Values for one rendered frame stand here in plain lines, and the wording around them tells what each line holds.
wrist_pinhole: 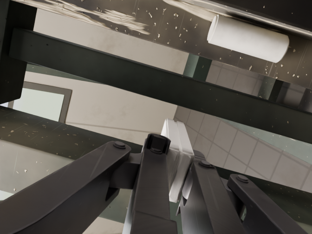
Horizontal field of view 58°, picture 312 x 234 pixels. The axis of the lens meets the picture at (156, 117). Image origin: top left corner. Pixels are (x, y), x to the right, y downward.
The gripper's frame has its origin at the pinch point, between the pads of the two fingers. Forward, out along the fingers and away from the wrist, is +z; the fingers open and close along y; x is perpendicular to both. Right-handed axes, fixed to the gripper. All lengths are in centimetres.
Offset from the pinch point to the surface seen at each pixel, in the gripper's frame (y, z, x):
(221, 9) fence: 2.3, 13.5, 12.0
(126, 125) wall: -17, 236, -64
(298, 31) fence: 10.5, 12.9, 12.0
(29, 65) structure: -44, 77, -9
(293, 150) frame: 47, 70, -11
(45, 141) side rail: -12.3, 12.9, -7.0
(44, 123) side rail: -14.9, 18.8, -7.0
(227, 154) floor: 67, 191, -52
